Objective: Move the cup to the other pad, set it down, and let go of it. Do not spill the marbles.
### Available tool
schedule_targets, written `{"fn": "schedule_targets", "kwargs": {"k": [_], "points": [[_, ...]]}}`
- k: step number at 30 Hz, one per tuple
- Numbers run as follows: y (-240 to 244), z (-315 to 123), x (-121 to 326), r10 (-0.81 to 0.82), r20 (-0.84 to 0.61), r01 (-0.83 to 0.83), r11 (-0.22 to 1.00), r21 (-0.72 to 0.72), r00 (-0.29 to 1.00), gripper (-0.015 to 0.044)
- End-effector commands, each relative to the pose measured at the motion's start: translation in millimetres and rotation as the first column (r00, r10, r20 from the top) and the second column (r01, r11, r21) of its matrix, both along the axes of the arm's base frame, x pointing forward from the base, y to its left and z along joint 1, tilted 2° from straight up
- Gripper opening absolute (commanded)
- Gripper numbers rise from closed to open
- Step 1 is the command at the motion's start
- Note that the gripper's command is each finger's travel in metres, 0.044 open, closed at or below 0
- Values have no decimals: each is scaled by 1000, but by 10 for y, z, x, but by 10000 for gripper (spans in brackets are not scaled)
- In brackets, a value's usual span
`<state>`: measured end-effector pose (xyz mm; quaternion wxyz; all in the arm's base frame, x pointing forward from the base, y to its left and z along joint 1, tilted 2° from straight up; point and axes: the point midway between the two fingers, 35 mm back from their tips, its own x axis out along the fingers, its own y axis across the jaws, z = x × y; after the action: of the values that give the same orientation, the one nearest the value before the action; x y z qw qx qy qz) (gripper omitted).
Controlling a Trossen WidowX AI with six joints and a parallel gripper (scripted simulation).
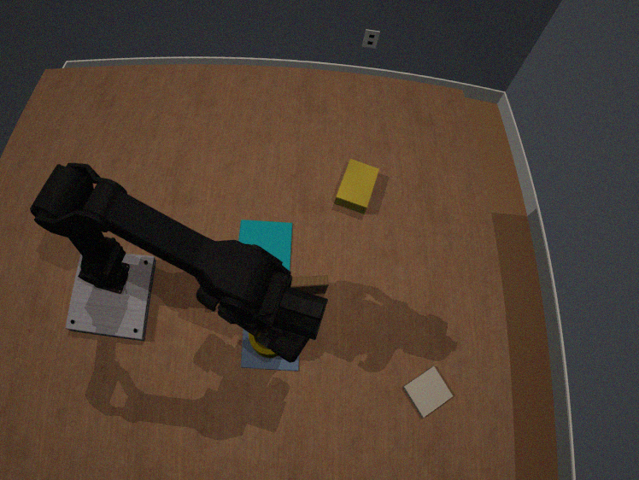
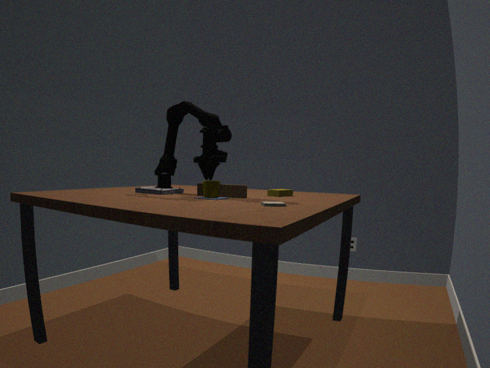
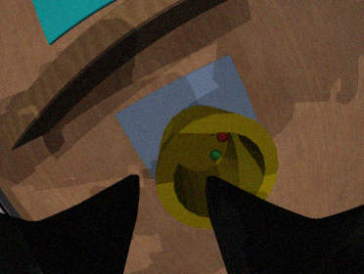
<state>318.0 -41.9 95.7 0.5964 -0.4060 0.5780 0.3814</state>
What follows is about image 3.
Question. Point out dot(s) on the dark red marble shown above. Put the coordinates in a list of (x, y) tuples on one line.
[(222, 137)]

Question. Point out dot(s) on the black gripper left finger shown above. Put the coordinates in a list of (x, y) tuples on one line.
[(93, 237)]

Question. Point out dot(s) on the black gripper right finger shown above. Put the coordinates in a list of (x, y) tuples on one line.
[(256, 237)]

